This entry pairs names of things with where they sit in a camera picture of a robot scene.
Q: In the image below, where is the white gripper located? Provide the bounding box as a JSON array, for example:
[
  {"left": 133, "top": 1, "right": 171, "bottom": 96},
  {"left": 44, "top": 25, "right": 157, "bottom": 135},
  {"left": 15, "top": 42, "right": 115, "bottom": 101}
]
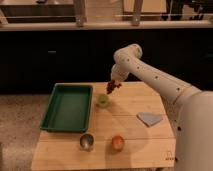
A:
[{"left": 111, "top": 64, "right": 128, "bottom": 82}]

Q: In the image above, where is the dark red grape bunch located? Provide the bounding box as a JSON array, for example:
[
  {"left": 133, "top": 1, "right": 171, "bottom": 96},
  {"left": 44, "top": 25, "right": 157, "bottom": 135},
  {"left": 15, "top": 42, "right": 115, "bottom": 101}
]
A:
[{"left": 106, "top": 80, "right": 121, "bottom": 94}]

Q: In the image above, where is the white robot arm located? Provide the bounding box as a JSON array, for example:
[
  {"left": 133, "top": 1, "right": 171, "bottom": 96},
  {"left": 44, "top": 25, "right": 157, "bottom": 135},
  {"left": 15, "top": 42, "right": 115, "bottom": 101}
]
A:
[{"left": 111, "top": 44, "right": 213, "bottom": 171}]

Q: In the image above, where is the green plastic cup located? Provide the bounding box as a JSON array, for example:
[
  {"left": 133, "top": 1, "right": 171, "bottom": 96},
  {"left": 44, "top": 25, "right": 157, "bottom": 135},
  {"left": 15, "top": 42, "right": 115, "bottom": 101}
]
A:
[{"left": 97, "top": 94, "right": 109, "bottom": 107}]

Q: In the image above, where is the grey folded cloth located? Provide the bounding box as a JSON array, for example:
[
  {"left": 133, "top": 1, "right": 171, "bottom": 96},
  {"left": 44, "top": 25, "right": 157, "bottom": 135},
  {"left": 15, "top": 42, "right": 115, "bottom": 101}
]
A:
[{"left": 137, "top": 112, "right": 163, "bottom": 127}]

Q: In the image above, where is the wooden table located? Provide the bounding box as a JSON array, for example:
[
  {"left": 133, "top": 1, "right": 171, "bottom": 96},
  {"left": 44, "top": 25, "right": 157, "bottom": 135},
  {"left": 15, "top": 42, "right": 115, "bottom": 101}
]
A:
[{"left": 31, "top": 82, "right": 175, "bottom": 171}]

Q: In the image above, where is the green plastic tray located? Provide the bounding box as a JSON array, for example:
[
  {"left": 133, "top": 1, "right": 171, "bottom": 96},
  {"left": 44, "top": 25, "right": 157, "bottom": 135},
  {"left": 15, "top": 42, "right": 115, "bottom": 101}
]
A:
[{"left": 40, "top": 84, "right": 93, "bottom": 133}]

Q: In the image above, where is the orange fruit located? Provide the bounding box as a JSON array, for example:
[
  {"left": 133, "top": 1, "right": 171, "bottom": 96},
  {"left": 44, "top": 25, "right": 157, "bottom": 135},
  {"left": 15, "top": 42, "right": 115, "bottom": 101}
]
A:
[{"left": 111, "top": 135, "right": 125, "bottom": 151}]

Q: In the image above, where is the small metal bowl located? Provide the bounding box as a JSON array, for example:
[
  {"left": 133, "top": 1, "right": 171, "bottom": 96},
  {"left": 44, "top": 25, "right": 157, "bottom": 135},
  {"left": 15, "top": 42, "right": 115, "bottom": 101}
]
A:
[{"left": 80, "top": 134, "right": 94, "bottom": 151}]

